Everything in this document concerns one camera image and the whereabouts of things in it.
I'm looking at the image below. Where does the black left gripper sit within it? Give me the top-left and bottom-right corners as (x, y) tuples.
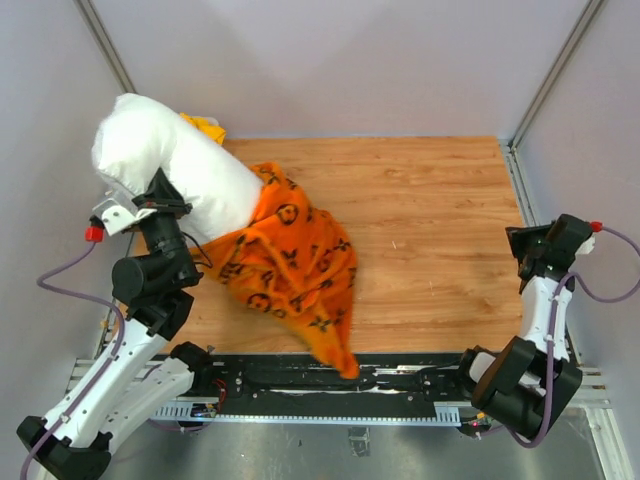
(131, 166), (199, 283)

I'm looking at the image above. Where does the orange patterned plush pillowcase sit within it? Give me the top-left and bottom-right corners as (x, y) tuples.
(191, 163), (360, 380)

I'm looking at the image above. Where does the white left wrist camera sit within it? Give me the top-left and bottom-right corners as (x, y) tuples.
(92, 197), (157, 236)

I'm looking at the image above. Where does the white pillow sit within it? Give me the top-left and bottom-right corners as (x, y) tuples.
(91, 93), (263, 245)

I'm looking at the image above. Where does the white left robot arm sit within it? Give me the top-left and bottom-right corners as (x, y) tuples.
(17, 170), (214, 479)

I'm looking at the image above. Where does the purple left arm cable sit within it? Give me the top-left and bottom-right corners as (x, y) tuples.
(18, 239), (126, 480)

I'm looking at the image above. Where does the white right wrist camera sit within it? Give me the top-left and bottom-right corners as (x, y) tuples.
(575, 221), (602, 256)

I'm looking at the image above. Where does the aluminium frame post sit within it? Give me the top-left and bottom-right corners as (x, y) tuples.
(73, 0), (164, 149)
(508, 0), (609, 149)

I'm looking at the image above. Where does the right aluminium frame post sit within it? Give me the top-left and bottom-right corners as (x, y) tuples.
(508, 0), (609, 149)

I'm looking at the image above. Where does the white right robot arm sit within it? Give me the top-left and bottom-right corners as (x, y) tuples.
(452, 214), (595, 448)

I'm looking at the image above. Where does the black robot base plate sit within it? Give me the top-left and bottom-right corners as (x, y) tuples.
(187, 353), (471, 412)

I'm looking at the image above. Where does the left aluminium frame post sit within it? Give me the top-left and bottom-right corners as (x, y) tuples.
(73, 0), (164, 149)

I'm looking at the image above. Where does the yellow cloth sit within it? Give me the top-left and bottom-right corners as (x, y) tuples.
(180, 112), (227, 145)

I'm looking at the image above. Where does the grey slotted cable duct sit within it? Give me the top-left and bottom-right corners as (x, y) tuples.
(151, 395), (467, 427)

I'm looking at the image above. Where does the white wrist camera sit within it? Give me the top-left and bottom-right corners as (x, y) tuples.
(92, 197), (157, 236)
(575, 221), (602, 256)

